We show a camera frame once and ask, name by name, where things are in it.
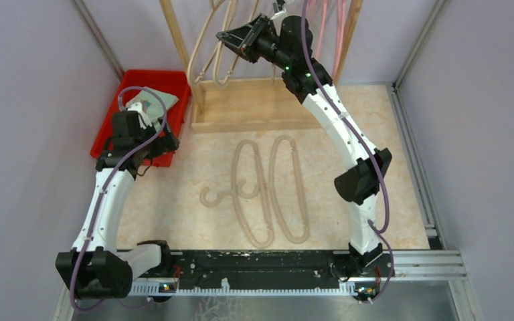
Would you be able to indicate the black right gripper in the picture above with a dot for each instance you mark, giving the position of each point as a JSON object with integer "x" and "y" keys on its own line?
{"x": 243, "y": 39}

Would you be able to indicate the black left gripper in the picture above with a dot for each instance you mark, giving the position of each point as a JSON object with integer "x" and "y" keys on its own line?
{"x": 167, "y": 142}

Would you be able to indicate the pink plastic hanger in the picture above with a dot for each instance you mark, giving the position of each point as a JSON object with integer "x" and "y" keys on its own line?
{"x": 340, "y": 28}
{"x": 324, "y": 12}
{"x": 311, "y": 10}

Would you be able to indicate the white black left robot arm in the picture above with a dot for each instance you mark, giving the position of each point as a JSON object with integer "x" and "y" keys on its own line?
{"x": 93, "y": 268}

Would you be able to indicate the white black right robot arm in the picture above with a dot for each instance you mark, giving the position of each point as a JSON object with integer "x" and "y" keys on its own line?
{"x": 362, "y": 185}

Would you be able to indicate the green folded cloth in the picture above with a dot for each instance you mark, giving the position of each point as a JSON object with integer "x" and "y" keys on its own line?
{"x": 150, "y": 107}

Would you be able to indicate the red plastic bin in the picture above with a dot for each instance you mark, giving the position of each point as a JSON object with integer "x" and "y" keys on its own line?
{"x": 167, "y": 81}

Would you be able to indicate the wooden hanger rack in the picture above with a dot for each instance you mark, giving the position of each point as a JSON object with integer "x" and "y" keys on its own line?
{"x": 246, "y": 104}

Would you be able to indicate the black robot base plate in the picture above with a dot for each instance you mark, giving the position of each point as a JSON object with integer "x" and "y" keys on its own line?
{"x": 262, "y": 271}

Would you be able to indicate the aluminium frame rail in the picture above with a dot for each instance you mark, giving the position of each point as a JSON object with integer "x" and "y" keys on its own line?
{"x": 409, "y": 265}

